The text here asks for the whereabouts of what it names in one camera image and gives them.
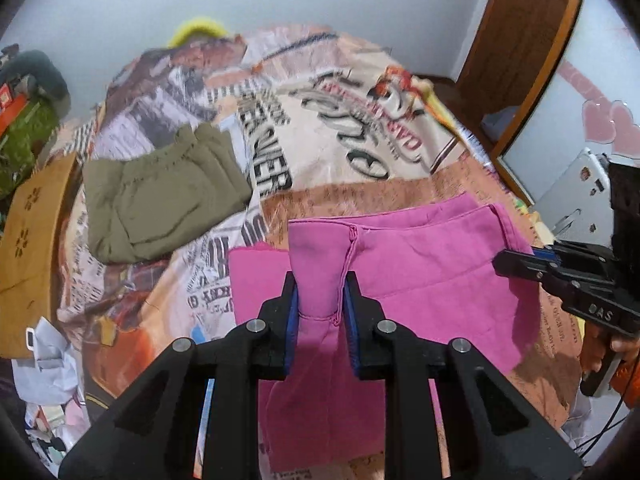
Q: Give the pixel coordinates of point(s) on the wooden board with paw cutouts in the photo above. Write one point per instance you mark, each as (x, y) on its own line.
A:
(30, 260)

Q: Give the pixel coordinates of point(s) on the wooden framed mirror door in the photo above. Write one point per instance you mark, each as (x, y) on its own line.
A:
(550, 125)

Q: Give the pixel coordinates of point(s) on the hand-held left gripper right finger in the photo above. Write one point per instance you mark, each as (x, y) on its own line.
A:
(351, 320)

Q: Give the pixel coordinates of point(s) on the green patterned bag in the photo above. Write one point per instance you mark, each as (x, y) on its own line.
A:
(25, 145)

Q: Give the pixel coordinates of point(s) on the brown wooden door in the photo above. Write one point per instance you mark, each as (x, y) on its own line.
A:
(520, 35)

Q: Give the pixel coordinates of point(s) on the printed blanket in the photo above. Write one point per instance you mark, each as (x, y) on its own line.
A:
(350, 135)

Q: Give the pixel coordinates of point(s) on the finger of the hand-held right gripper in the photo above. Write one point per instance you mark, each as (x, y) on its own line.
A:
(520, 266)
(547, 255)

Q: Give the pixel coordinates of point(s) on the pile of colourful packets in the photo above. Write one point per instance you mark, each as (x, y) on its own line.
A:
(47, 430)

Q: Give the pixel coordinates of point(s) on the pink heart sticker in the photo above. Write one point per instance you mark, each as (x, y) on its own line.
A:
(607, 120)

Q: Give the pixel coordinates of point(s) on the olive green pants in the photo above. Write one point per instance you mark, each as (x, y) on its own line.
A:
(150, 200)

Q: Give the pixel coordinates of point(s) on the pink pants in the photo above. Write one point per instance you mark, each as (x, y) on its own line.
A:
(425, 270)

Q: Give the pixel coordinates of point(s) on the white appliance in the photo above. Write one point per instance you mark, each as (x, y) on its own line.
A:
(575, 195)

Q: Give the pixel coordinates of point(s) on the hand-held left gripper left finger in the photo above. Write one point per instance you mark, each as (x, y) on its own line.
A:
(291, 320)

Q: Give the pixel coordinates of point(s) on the orange box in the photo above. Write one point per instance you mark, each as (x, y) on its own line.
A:
(10, 105)

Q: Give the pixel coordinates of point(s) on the pale blue bag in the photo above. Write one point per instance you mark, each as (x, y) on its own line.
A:
(500, 122)

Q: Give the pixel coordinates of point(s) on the person's right hand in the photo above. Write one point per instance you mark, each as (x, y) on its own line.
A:
(592, 352)

